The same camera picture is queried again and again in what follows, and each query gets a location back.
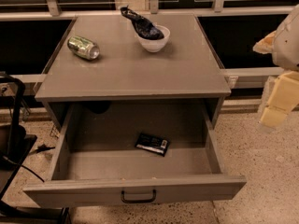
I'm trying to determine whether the grey cabinet counter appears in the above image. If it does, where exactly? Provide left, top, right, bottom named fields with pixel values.
left=36, top=15, right=230, bottom=103

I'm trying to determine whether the black cable on floor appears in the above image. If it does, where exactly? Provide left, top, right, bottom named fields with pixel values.
left=0, top=143, right=57, bottom=183

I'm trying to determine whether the black drawer handle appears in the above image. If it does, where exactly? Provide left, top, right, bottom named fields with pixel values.
left=121, top=189, right=156, bottom=204

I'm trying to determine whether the metal window railing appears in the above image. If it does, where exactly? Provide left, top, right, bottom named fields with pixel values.
left=0, top=0, right=298, bottom=88

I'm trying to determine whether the green soda can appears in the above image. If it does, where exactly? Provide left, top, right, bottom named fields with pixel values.
left=67, top=35, right=100, bottom=61

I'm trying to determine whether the white bowl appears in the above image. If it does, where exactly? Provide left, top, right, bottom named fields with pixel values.
left=137, top=25, right=170, bottom=53

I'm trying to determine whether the black stand at left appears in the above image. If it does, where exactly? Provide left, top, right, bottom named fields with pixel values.
left=0, top=72, right=40, bottom=198

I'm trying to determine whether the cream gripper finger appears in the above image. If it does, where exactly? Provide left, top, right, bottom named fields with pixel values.
left=252, top=31, right=276, bottom=54
left=258, top=71, right=299, bottom=132

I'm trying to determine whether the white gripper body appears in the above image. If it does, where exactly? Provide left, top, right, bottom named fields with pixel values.
left=272, top=5, right=299, bottom=71

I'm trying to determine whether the dark blue chip bag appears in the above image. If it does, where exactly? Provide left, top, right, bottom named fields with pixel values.
left=120, top=7, right=164, bottom=40

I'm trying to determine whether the grey open top drawer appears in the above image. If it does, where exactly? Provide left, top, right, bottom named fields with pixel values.
left=24, top=102, right=246, bottom=208

